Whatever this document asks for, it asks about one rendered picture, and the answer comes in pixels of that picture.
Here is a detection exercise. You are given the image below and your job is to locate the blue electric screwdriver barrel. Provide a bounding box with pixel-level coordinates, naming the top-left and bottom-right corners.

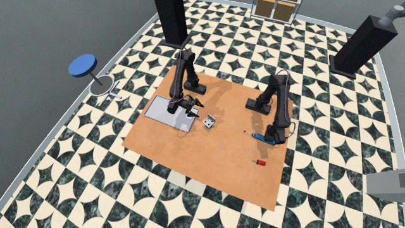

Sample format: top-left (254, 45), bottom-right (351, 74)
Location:
top-left (249, 133), bottom-right (275, 146)

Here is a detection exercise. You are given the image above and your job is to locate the red screwdriver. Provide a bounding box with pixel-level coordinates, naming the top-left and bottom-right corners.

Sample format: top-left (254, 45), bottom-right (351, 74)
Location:
top-left (253, 160), bottom-right (266, 166)

